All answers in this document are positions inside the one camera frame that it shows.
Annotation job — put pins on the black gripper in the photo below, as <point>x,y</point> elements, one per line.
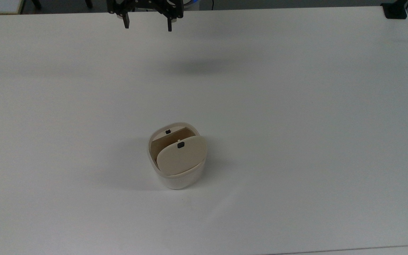
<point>143,4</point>

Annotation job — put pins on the cream trash bin lid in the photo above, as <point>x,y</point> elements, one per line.
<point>182,157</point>

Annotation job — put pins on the white desktop trash bin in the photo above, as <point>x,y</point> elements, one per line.
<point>175,180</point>

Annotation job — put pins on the black chair leg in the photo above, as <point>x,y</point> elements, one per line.
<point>89,3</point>
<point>37,3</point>

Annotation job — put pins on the black table clamp mount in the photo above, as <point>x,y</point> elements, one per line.
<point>395,10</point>

